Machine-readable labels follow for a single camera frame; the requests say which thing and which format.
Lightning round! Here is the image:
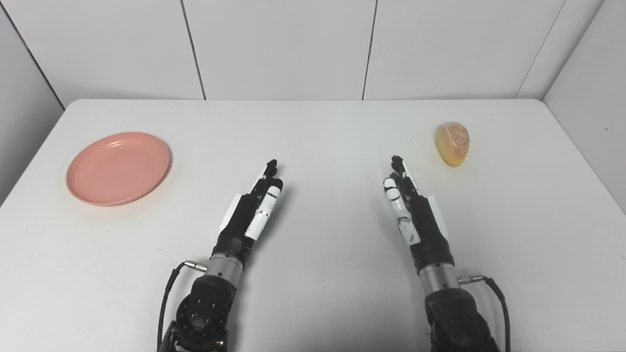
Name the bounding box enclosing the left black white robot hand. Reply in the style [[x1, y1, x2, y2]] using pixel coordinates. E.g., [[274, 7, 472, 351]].
[[211, 159, 284, 263]]

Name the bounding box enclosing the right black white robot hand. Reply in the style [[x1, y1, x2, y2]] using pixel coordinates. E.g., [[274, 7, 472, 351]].
[[383, 155, 455, 275]]

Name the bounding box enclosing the golden bread roll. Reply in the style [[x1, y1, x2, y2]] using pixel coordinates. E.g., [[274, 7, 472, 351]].
[[435, 121, 470, 167]]

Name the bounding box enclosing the pink round plate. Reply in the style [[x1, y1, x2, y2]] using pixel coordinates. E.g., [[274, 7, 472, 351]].
[[66, 131, 172, 207]]

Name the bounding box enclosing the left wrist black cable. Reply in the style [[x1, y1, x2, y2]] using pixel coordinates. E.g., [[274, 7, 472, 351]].
[[156, 261, 209, 352]]

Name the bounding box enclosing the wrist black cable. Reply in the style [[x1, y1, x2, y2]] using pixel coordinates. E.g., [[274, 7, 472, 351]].
[[458, 275, 512, 352], [156, 261, 209, 352]]

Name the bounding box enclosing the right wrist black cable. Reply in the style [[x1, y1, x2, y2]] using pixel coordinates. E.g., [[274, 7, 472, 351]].
[[458, 275, 512, 352]]

